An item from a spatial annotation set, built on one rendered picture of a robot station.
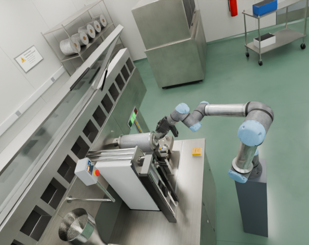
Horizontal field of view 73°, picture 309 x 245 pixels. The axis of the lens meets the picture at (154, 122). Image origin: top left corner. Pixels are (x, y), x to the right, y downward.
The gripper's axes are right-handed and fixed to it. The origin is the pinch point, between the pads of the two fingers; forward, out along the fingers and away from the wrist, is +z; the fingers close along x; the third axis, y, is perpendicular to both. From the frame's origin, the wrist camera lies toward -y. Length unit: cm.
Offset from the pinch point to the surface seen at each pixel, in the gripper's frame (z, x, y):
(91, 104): 4, -1, 53
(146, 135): 2.2, 1.8, 8.8
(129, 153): -8.5, 30.0, 18.4
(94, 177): -20, 58, 32
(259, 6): -66, -299, -86
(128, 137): 13.3, 2.4, 18.2
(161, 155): 8.4, 6.8, -8.8
